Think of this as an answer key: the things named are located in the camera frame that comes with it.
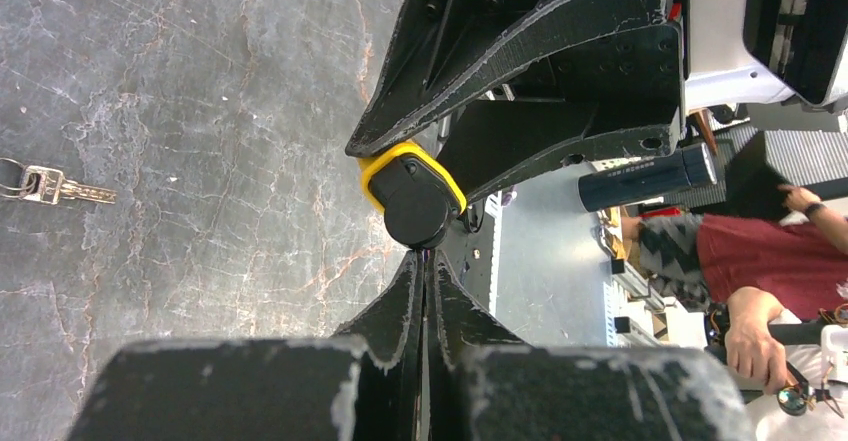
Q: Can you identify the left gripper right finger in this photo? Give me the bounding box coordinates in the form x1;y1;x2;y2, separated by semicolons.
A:
425;250;754;440

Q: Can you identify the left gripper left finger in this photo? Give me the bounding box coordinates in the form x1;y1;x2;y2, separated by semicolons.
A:
69;251;424;440

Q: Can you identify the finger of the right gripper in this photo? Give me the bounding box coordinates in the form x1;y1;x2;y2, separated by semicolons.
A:
345;0;672;158
437;23;685;201

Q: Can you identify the yellow padlock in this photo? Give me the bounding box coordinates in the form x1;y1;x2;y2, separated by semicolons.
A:
358;141;468;251

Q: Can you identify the silver key bunch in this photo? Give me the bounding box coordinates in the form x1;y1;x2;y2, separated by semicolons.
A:
1;157;117;206

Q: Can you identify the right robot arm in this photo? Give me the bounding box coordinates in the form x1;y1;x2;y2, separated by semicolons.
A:
346;0;847;200

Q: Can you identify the dark blue cylinder bottle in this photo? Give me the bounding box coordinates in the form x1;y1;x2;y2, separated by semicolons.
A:
578;144;718;212

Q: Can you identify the person in red shirt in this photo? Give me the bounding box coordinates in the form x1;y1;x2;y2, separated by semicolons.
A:
619;184;848;441

